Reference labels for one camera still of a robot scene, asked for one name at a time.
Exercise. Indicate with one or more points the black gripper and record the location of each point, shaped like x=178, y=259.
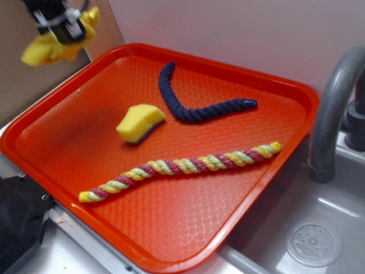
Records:
x=58, y=17

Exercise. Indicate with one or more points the yellow cloth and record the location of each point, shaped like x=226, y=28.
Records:
x=47, y=50

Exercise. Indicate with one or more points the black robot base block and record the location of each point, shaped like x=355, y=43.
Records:
x=25, y=209

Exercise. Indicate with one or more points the light wooden board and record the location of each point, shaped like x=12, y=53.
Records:
x=108, y=35

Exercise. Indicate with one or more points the brown cardboard panel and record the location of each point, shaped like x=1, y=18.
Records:
x=22, y=85

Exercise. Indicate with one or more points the yellow sponge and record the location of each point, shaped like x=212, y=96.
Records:
x=139, y=121

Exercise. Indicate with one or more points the orange plastic tray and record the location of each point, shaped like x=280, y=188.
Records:
x=68, y=144

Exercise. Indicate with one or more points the grey faucet spout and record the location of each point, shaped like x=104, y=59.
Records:
x=342, y=103

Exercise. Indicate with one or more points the grey toy sink basin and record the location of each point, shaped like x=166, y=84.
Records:
x=257, y=244

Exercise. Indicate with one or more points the sink drain strainer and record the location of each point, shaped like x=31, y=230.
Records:
x=313, y=242

